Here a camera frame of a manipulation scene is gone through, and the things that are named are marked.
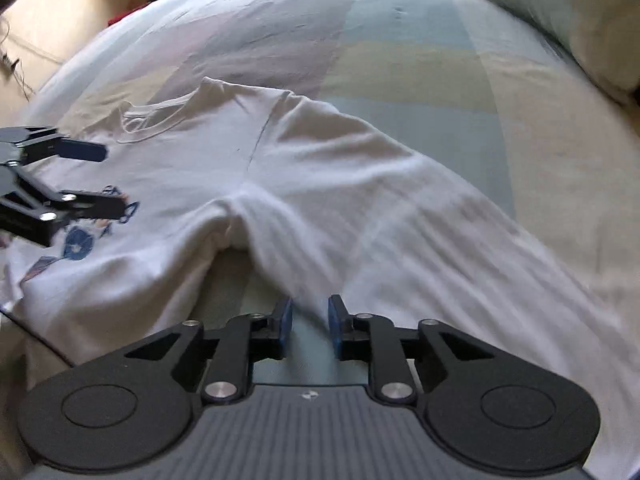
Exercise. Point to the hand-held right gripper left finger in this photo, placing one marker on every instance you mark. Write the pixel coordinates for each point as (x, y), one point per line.
(285, 322)

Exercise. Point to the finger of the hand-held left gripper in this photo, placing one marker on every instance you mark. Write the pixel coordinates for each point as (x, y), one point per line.
(82, 151)
(95, 206)

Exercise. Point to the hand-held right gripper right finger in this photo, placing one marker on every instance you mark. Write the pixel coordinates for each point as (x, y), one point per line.
(336, 327)

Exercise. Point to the white printed shirt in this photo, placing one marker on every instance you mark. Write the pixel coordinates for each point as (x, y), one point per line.
(325, 185)

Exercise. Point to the red cloth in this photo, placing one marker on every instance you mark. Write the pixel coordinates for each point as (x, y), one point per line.
(117, 17)

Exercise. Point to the bed with patchwork sheet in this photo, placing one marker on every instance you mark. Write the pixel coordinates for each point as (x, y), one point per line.
(400, 45)

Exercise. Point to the pale printed pillow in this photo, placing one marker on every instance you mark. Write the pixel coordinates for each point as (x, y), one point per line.
(565, 10)

